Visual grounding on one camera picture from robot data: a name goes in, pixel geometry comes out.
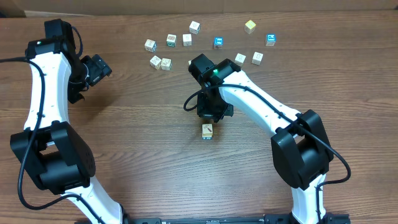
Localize yellow letter K block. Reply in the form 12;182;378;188
201;123;213;137

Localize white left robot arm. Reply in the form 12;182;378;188
10;19;129;223

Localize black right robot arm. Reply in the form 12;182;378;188
188;54;334;223

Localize green side violin block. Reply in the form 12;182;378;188
234;53;246;67

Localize plain white wooden block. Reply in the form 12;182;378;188
161;58;172;70

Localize car picture wooden block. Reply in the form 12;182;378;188
144;39;157;52

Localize yellow side picture block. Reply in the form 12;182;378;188
150;55;162;70

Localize red side picture block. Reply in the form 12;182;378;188
251;52;264;65

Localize blue top picture block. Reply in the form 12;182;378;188
213;37;223;49

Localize ice cream picture block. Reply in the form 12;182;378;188
182;34;192;47

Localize green letter B block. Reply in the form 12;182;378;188
166;34;177;47

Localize far white wooden block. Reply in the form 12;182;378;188
189;21;200;35

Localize yellow top wooden block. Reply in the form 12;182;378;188
244;20;256;34

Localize blue top far block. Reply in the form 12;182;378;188
266;34;276;47

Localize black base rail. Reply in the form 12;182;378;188
124;213;352;224

